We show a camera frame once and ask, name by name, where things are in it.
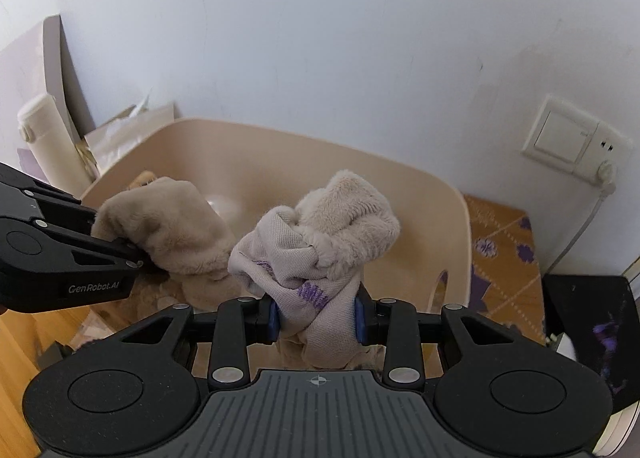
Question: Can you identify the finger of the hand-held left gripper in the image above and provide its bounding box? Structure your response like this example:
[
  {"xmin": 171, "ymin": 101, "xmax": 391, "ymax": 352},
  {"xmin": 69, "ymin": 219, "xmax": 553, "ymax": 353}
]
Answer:
[
  {"xmin": 42, "ymin": 225, "xmax": 147, "ymax": 274},
  {"xmin": 0, "ymin": 162, "xmax": 99, "ymax": 239}
]

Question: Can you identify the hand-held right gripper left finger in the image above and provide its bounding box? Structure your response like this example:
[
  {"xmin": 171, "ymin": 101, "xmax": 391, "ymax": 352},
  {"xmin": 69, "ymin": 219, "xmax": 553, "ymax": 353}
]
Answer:
[{"xmin": 107, "ymin": 298, "xmax": 280, "ymax": 386}]

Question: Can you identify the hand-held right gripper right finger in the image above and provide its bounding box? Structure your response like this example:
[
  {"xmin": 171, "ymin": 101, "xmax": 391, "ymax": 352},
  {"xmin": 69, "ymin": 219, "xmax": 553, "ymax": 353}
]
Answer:
[{"xmin": 352, "ymin": 287, "xmax": 526, "ymax": 386}]

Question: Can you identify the beige plastic bin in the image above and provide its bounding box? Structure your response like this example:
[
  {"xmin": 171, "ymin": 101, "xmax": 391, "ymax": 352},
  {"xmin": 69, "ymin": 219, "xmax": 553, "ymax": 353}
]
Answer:
[{"xmin": 80, "ymin": 117, "xmax": 473, "ymax": 370}]

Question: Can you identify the gold white tissue box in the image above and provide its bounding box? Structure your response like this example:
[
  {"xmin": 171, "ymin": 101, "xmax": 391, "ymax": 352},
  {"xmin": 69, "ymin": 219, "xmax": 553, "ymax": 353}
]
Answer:
[{"xmin": 74, "ymin": 138, "xmax": 101, "ymax": 184}]

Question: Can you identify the white thermos bottle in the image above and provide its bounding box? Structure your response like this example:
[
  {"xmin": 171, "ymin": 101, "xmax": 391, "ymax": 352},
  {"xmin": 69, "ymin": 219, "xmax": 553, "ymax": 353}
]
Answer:
[{"xmin": 17, "ymin": 92, "xmax": 93, "ymax": 199}]

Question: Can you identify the white brown plush dog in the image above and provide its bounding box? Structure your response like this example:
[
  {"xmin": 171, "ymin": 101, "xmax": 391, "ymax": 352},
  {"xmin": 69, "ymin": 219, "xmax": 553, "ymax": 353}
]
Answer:
[{"xmin": 125, "ymin": 169, "xmax": 163, "ymax": 191}]

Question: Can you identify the wooden desk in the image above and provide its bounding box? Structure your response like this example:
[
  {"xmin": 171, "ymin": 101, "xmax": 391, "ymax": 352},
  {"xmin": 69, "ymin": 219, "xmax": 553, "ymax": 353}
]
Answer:
[{"xmin": 0, "ymin": 305, "xmax": 131, "ymax": 458}]

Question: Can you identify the soft tissue pack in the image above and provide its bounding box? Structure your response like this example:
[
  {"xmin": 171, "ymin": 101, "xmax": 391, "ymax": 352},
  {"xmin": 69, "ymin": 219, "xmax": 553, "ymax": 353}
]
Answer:
[{"xmin": 84, "ymin": 94, "xmax": 177, "ymax": 176}]

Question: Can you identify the beige leaning board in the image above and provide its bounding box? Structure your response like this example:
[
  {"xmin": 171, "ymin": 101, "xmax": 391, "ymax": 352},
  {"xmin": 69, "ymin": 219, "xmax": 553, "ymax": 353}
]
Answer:
[{"xmin": 0, "ymin": 14, "xmax": 96, "ymax": 174}]

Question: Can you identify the floral patterned cloth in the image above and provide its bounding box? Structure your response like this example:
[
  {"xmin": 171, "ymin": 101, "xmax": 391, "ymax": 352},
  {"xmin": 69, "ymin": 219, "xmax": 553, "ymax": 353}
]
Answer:
[{"xmin": 462, "ymin": 194, "xmax": 547, "ymax": 345}]

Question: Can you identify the small white object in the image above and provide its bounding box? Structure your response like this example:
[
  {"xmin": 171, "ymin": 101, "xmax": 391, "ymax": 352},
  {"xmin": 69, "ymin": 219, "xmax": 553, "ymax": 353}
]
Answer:
[{"xmin": 552, "ymin": 333, "xmax": 576, "ymax": 359}]

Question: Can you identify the black box with purple print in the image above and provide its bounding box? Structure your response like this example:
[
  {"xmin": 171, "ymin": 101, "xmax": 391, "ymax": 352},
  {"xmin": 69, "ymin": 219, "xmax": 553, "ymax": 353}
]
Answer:
[{"xmin": 542, "ymin": 274, "xmax": 640, "ymax": 414}]

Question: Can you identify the white plug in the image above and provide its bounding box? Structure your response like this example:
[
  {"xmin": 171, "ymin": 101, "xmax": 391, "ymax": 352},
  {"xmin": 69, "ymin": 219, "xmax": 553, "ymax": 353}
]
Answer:
[{"xmin": 592, "ymin": 160, "xmax": 618, "ymax": 196}]

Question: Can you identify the white cable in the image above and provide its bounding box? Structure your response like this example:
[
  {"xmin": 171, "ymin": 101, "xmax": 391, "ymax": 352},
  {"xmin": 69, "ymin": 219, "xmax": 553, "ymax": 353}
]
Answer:
[{"xmin": 545, "ymin": 185, "xmax": 608, "ymax": 275}]

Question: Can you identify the white wall switch socket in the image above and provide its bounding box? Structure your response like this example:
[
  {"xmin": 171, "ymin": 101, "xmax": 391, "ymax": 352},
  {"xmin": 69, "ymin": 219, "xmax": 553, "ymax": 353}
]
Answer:
[{"xmin": 520, "ymin": 94, "xmax": 628, "ymax": 185}]

